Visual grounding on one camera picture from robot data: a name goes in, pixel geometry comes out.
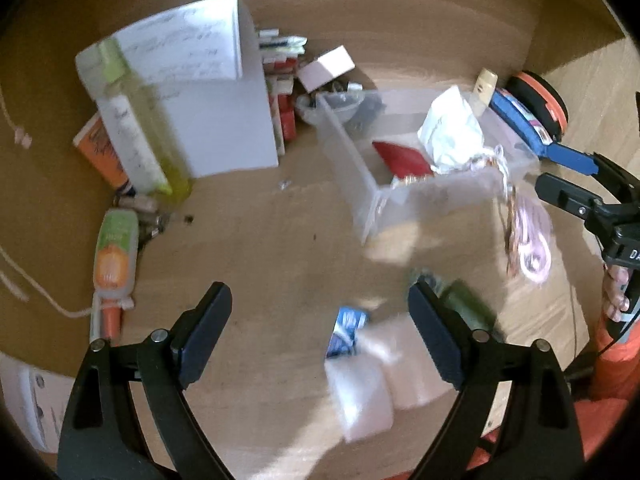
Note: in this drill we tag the person's right hand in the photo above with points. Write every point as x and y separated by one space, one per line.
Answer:
616 292

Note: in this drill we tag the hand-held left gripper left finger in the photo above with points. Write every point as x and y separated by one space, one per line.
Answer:
200 340

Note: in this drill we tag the stack of red boxes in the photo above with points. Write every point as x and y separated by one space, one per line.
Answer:
285 105

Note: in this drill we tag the red packet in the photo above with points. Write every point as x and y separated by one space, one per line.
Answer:
405 157

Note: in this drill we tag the wooden desktop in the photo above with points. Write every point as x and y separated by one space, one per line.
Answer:
280 240

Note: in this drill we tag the small metal keys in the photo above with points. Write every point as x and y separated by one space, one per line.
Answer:
145 217

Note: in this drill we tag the green and orange squeeze bottle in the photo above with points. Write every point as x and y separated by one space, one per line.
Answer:
116 255

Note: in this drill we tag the crumpled white paper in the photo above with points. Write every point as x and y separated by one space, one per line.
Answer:
450 130

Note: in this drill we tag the white power strip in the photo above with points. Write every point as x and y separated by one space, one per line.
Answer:
30 400

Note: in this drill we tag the blue hairbrush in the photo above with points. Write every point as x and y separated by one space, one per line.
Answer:
530 130

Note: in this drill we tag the white tissue packet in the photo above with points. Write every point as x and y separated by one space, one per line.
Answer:
410 365
362 400

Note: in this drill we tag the blue packet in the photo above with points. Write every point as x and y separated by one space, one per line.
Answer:
345 332

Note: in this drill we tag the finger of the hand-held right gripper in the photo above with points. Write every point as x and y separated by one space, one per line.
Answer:
567 195
617 175

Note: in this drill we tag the clear plastic bowl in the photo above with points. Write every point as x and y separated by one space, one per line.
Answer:
320 107

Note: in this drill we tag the yellow-green liquid bottle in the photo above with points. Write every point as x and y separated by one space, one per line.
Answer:
150 130

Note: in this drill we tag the dark green object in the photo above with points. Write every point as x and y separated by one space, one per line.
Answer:
467 302

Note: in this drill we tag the clear plastic bin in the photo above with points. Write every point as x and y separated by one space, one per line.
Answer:
400 200

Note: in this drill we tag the large white box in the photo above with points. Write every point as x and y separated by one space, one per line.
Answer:
210 90

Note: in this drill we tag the person's right forearm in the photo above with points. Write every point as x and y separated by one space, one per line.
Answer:
620 365

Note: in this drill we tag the orange tube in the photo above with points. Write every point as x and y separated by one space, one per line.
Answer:
100 150

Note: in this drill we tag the pink and white box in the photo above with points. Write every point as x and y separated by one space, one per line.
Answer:
325 67

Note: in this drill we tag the orange round container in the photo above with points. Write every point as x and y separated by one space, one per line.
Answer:
547 102

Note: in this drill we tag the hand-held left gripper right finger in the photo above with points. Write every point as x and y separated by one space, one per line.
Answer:
440 340

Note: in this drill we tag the cream small bottle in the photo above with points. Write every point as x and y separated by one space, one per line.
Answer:
484 90

